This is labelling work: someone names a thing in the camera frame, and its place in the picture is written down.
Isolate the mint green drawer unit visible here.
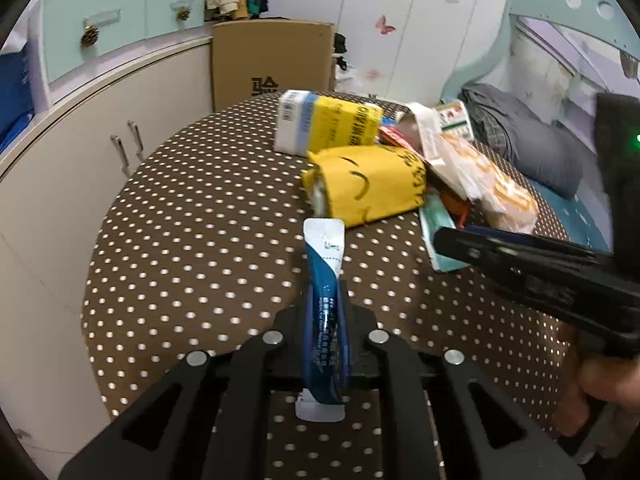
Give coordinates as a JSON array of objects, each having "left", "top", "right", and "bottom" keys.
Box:
[{"left": 27, "top": 0, "right": 207, "bottom": 114}]

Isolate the orange bread wrapper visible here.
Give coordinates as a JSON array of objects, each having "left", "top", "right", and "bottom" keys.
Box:
[{"left": 440, "top": 132, "right": 539, "bottom": 234}]

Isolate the blue white sachet packet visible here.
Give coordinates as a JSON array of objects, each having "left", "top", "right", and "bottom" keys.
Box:
[{"left": 295, "top": 218, "right": 350, "bottom": 424}]

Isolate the yellow white carton box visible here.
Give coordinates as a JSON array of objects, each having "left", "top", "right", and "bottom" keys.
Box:
[{"left": 273, "top": 90, "right": 383, "bottom": 156}]

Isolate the brown polka dot tablecloth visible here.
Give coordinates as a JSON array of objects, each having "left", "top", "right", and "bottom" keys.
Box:
[{"left": 81, "top": 95, "right": 566, "bottom": 479}]

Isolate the person's right hand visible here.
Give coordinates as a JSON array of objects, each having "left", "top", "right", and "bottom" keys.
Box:
[{"left": 553, "top": 323, "right": 640, "bottom": 437}]

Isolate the mint green bed headboard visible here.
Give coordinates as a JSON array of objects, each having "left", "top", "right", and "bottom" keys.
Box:
[{"left": 440, "top": 0, "right": 639, "bottom": 102}]

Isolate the grey folded blanket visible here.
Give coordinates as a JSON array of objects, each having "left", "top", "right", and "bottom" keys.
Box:
[{"left": 459, "top": 84, "right": 582, "bottom": 198}]

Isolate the teal plastic wrapper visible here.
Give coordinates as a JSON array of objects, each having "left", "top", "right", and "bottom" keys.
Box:
[{"left": 419, "top": 192, "right": 468, "bottom": 273}]

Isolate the yellow smiley snack bag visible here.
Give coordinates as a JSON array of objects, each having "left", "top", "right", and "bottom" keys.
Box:
[{"left": 302, "top": 144, "right": 426, "bottom": 228}]

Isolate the teal bed sheet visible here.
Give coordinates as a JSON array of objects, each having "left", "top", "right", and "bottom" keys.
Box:
[{"left": 528, "top": 179, "right": 610, "bottom": 252}]

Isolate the blue folder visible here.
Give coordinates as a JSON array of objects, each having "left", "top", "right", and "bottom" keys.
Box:
[{"left": 0, "top": 46, "right": 35, "bottom": 152}]

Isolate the white cabinet with handles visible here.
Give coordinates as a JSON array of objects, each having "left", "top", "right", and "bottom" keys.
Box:
[{"left": 1, "top": 38, "right": 213, "bottom": 479}]

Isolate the brown cardboard box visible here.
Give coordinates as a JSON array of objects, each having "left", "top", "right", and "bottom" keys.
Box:
[{"left": 212, "top": 18, "right": 335, "bottom": 110}]

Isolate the white red green packet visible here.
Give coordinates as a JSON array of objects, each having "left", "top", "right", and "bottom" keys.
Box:
[{"left": 435, "top": 100, "right": 474, "bottom": 141}]

